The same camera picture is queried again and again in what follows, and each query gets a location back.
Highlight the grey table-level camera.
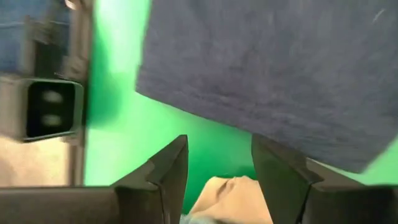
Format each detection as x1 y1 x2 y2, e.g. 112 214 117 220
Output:
0 77 85 143

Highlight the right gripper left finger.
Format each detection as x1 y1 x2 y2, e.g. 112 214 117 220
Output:
0 134 189 224

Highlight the beige garment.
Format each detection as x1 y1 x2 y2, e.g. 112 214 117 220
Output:
188 175 274 224

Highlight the dark navy shirt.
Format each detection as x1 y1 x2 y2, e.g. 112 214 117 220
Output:
135 0 398 174

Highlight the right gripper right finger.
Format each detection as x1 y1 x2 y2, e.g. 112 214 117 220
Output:
251 133 398 224

